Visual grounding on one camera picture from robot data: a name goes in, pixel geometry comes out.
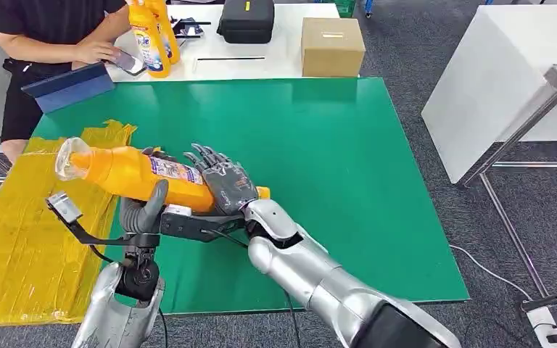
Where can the smartphone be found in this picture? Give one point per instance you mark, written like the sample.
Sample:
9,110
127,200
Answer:
132,63

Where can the person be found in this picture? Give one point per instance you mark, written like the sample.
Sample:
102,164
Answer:
43,19

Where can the black carrying case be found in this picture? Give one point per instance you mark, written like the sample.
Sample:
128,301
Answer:
245,21

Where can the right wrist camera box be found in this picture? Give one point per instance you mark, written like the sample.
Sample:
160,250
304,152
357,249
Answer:
192,226

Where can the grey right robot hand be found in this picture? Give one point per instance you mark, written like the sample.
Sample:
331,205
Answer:
228,187

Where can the person's right hand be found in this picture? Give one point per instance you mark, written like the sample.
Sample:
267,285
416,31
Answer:
96,52

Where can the green table mat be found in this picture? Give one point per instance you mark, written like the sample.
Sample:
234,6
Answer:
331,168

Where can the blue tablet case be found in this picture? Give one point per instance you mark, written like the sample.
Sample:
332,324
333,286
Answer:
69,89

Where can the white power strip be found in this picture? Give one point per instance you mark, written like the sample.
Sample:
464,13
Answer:
543,326

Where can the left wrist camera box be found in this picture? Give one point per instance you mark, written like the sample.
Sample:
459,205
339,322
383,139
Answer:
62,206

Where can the yellow plastic sheet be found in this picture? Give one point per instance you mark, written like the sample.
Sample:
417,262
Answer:
19,249

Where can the brown cardboard box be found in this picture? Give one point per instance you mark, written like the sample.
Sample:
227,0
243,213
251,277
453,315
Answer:
333,48

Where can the thin black strip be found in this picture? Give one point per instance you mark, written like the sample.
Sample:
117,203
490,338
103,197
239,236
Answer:
230,58

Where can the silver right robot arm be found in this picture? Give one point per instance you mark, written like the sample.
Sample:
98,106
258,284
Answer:
317,283

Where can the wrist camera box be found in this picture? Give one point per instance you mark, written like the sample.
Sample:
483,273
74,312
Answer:
62,206
192,226

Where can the blue metal leg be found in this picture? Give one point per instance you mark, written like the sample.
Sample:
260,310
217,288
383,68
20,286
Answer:
369,8

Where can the green crate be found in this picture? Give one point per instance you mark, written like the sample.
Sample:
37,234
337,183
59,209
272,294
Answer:
345,7

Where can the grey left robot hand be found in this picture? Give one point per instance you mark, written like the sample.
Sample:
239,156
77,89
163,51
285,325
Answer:
144,216

